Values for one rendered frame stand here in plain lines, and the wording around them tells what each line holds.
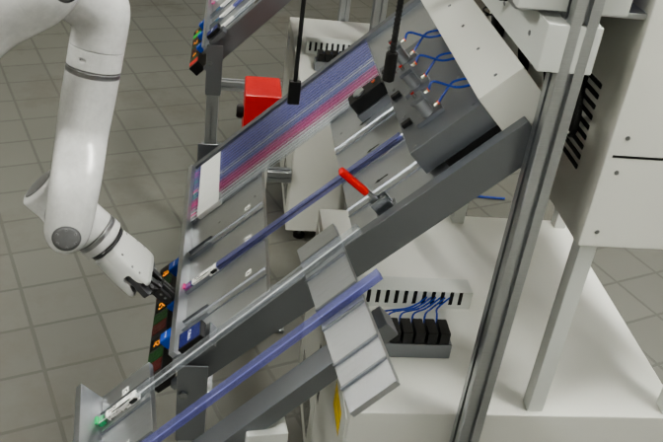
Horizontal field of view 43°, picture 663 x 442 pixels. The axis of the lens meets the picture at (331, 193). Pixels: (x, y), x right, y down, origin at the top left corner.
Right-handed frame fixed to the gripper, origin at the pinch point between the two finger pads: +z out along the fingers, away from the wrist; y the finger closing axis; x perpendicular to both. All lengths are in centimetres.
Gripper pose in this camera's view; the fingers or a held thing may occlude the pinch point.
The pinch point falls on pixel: (165, 292)
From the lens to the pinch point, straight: 164.5
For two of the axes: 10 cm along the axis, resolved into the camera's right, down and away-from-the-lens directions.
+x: 7.9, -5.6, -2.5
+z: 6.1, 6.5, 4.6
